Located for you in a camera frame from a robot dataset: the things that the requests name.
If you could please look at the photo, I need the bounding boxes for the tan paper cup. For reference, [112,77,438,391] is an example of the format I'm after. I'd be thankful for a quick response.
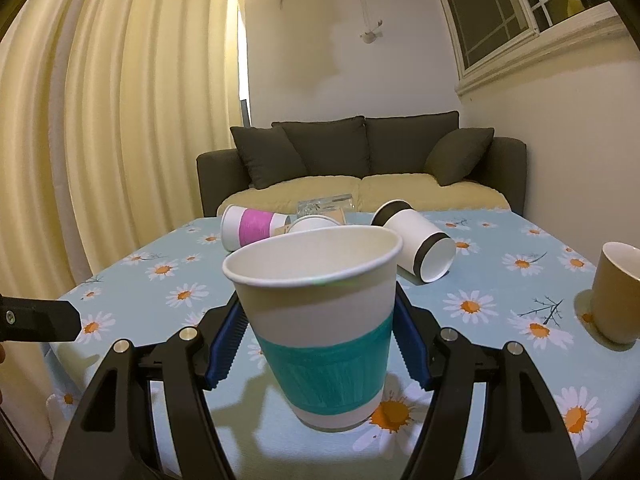
[590,241,640,345]

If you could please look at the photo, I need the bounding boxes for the daisy print tablecloth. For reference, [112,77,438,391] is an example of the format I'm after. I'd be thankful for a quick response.
[45,208,640,480]

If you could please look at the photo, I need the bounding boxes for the cream curtain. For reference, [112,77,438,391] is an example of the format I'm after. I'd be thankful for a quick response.
[0,0,249,331]

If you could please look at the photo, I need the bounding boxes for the teal banded paper cup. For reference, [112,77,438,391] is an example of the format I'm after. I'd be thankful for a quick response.
[222,225,404,433]

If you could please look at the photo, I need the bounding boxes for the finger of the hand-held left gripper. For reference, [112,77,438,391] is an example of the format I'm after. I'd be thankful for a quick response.
[0,295,81,343]

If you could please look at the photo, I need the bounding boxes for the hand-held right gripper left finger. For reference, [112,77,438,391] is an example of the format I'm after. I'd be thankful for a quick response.
[54,290,249,480]

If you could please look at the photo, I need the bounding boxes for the white framed window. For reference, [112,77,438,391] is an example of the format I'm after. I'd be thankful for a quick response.
[429,0,632,97]

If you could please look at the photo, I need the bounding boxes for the white wall hook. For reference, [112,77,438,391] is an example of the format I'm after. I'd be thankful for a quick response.
[359,19,383,45]

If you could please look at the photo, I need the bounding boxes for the dark grey sofa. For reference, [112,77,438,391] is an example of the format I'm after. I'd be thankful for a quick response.
[196,111,528,219]

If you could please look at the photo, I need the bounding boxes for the black banded paper cup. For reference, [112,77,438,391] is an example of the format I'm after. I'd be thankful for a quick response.
[370,199,457,284]

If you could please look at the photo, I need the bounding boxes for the dark grey throw pillow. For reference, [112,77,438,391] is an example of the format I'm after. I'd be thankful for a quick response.
[230,125,309,190]
[424,127,495,187]

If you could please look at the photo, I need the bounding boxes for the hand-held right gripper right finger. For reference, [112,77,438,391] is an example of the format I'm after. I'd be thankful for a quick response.
[394,282,582,480]

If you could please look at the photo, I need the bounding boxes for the pink banded paper cup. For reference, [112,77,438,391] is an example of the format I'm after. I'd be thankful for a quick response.
[220,204,292,253]

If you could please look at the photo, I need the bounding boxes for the cream sofa cover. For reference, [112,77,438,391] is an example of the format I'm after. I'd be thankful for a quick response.
[216,173,512,217]

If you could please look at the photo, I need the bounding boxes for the plain white paper cup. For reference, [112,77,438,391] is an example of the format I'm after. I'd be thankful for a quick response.
[289,215,342,235]

